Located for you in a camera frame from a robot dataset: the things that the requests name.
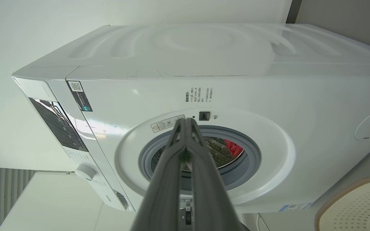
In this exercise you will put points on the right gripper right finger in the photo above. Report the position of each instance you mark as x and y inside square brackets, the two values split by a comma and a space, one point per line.
[207, 186]

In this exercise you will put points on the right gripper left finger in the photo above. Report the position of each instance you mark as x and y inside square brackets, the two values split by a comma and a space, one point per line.
[165, 179]

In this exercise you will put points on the red garment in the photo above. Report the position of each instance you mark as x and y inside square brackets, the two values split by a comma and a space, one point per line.
[233, 148]

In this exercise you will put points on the stainless steel washing machine drum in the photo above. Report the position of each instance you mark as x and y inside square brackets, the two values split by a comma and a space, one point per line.
[217, 154]

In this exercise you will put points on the white washing machine dial knob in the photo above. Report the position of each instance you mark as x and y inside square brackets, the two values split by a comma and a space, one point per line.
[85, 172]

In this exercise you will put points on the black glossy control panel display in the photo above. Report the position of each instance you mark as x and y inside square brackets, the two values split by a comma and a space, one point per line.
[59, 125]

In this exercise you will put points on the cream perforated laundry basket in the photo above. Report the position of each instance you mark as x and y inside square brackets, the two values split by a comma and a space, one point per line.
[358, 208]

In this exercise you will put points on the metal door hinge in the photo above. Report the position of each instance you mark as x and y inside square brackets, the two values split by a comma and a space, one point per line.
[188, 218]

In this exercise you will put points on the white detergent drawer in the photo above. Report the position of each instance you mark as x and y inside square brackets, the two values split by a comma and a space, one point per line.
[120, 200]

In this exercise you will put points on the grey warning sticker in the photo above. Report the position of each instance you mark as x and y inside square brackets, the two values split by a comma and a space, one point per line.
[165, 124]

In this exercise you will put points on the black door latch socket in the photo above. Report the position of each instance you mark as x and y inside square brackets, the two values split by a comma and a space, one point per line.
[204, 115]

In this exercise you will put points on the blue energy label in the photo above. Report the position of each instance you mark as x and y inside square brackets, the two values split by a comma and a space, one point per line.
[294, 207]

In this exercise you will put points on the printed text label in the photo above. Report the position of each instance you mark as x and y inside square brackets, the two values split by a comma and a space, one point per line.
[199, 95]

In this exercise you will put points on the white front-load washing machine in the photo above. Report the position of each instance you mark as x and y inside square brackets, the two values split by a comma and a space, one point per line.
[236, 86]

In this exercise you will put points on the white cabinet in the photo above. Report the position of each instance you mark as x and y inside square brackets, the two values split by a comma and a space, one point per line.
[53, 205]

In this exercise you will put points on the dark QR code sticker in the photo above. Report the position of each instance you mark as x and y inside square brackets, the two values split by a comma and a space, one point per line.
[79, 95]

